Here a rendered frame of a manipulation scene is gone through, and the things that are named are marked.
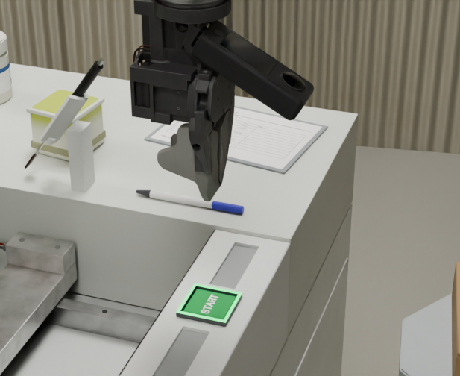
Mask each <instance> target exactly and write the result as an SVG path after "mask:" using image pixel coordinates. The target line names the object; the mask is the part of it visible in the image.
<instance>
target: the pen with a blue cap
mask: <svg viewBox="0 0 460 376"><path fill-rule="evenodd" d="M136 193H139V194H141V195H144V196H147V197H149V198H155V199H159V200H164V201H172V202H177V203H181V204H188V205H193V206H198V207H205V208H210V209H214V210H223V211H227V212H231V213H239V214H243V213H244V207H243V206H240V205H236V204H228V203H223V202H219V201H204V200H203V199H202V198H194V197H189V196H184V195H177V194H172V193H167V192H160V191H155V190H137V191H136Z"/></svg>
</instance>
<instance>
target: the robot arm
mask: <svg viewBox="0 0 460 376"><path fill-rule="evenodd" d="M133 3H134V14H139V15H142V41H143V45H141V46H140V47H139V48H138V49H137V50H136V51H135V52H134V54H133V63H132V64H131V65H130V66H129V68H130V97H131V113H132V116H133V117H138V118H143V119H150V120H151V122H155V123H160V124H165V125H170V124H171V123H172V122H173V121H179V122H188V123H184V124H182V125H181V126H180V127H179V128H178V129H177V133H176V134H173V135H172V136H171V142H170V143H171V147H168V148H164V149H161V150H160V151H159V152H158V154H157V162H158V163H159V165H160V166H161V167H162V168H163V169H165V170H167V171H169V172H172V173H175V174H176V175H179V176H181V177H184V178H187V179H189V180H191V181H194V182H195V183H196V184H197V186H198V189H199V192H200V194H201V197H202V198H203V200H204V201H211V200H212V198H213V196H214V195H215V194H216V192H217V191H218V189H219V187H220V186H221V185H222V181H223V178H224V171H225V168H226V164H227V156H228V151H229V144H230V141H231V134H232V128H233V117H234V108H235V85H236V86H238V87H239V88H241V89H242V90H244V91H245V92H246V93H248V94H249V95H251V96H253V97H254V98H255V99H257V100H258V101H260V102H262V103H263V104H264V105H266V106H267V107H269V108H271V109H272V110H273V111H275V112H276V113H278V114H280V115H281V116H282V117H284V118H285V119H287V120H289V121H291V120H294V119H295V118H296V117H297V115H298V114H299V112H300V111H301V110H302V108H303V106H304V105H305V103H306V102H307V101H308V99H309V97H310V96H311V94H312V93H313V90H314V87H313V85H312V83H310V82H309V81H307V80H306V79H305V78H303V77H301V76H300V75H299V74H297V73H296V72H294V71H292V70H291V69H290V68H288V67H287V66H285V65H283V64H282V63H281V62H279V61H278V60H276V59H275V58H273V57H272V56H271V55H269V54H267V53H266V52H264V51H263V50H262V49H260V48H258V47H257V46H255V45H254V44H253V43H251V42H249V41H248V40H246V39H245V38H244V37H242V36H240V35H239V34H237V33H236V32H235V31H233V30H232V29H230V28H228V27H227V26H226V25H224V24H223V23H221V22H219V20H220V19H223V18H224V17H226V16H228V15H229V14H230V12H231V0H133ZM208 24H210V26H209V27H207V26H208ZM141 47H143V48H141ZM140 50H141V51H140ZM137 51H138V55H137V56H136V52H137ZM143 60H145V62H142V61H143ZM140 63H141V66H139V64H140Z"/></svg>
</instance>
